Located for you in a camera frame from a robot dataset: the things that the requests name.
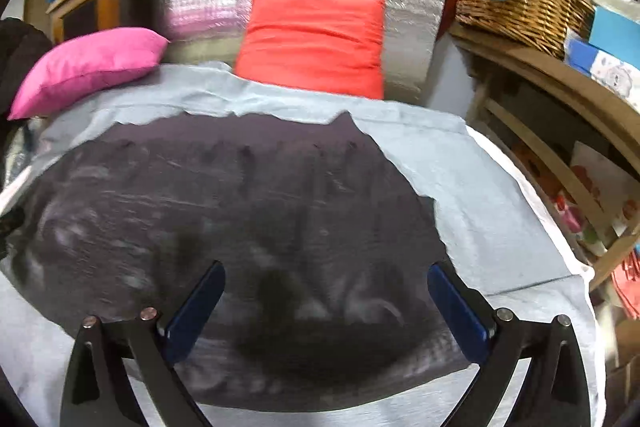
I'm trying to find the wicker basket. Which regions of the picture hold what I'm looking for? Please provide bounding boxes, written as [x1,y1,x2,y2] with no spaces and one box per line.
[454,0,596,60]

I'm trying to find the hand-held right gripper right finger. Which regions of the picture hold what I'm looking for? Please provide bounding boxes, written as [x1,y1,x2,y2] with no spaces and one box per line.
[427,261,591,427]

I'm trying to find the pile of red clothes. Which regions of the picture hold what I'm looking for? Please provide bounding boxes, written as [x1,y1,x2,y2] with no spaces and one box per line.
[610,249,640,308]

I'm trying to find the black puffer jacket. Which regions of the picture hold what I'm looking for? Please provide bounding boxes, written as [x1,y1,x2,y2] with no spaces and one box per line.
[0,18,53,118]

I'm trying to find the white printed box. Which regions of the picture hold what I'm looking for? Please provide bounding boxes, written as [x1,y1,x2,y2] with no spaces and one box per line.
[565,32,640,112]

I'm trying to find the pink pillow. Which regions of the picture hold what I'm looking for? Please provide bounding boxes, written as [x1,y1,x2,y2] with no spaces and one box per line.
[7,27,171,122]

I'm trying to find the red pillow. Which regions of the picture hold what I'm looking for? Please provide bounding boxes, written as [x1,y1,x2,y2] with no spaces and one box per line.
[234,0,387,100]

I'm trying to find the wooden table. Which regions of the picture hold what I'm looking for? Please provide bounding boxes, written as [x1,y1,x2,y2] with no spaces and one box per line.
[447,24,640,293]

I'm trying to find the blue shoebox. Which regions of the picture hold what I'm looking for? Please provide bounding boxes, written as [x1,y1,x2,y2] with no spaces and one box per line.
[587,4,640,70]

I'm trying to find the dark quilted jacket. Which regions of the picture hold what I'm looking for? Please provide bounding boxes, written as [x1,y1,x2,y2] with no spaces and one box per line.
[0,109,473,410]

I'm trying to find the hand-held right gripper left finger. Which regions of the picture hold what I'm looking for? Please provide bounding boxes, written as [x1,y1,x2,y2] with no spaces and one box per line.
[60,259,226,427]

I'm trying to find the grey blanket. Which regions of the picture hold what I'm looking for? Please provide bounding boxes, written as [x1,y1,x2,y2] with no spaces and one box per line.
[0,62,608,427]

